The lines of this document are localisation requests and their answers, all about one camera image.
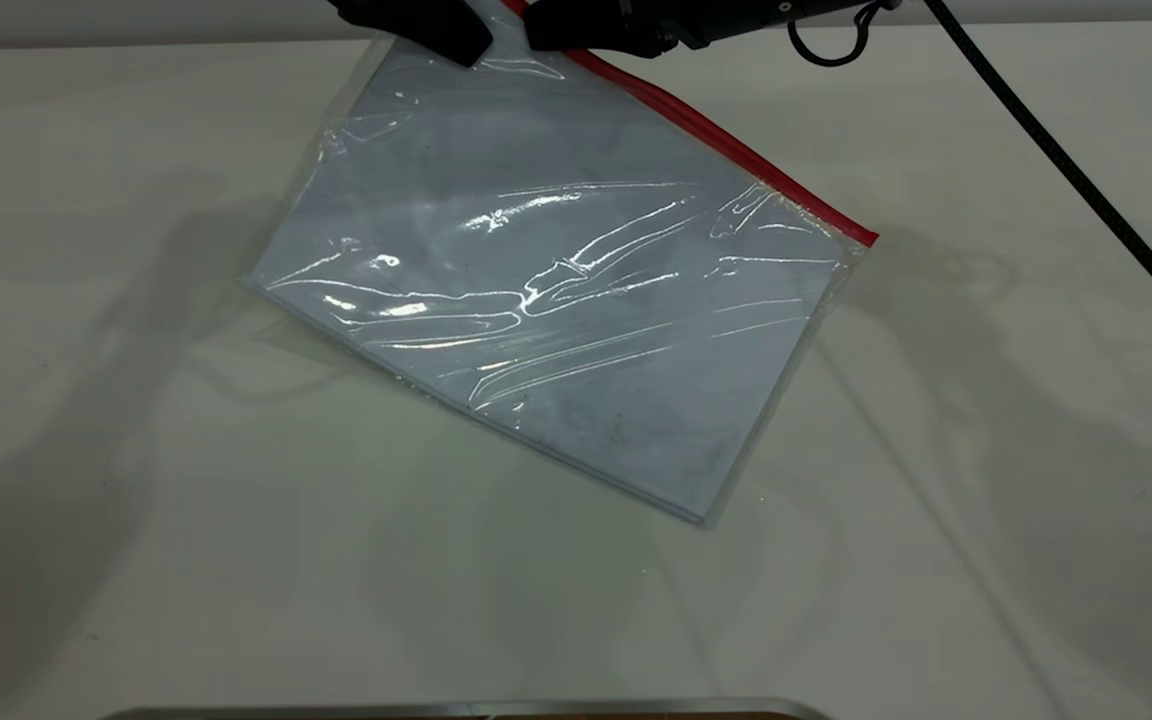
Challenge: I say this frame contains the clear plastic bag red zip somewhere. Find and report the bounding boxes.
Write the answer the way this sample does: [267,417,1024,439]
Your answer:
[248,0,879,529]

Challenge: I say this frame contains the thick black braided cable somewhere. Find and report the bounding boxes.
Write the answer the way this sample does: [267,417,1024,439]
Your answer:
[924,0,1152,348]

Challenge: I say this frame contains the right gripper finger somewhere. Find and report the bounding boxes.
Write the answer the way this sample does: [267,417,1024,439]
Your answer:
[524,0,637,54]

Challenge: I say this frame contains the thin black looped cable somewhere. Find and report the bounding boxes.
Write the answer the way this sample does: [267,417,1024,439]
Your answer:
[788,0,883,69]

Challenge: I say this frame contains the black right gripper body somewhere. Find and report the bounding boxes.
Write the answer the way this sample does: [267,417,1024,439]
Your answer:
[634,0,799,59]

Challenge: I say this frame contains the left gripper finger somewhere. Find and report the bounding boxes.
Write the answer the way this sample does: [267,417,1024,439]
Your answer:
[328,0,494,68]

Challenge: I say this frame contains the grey metal bar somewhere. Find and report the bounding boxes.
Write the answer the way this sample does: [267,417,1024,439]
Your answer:
[101,697,832,720]

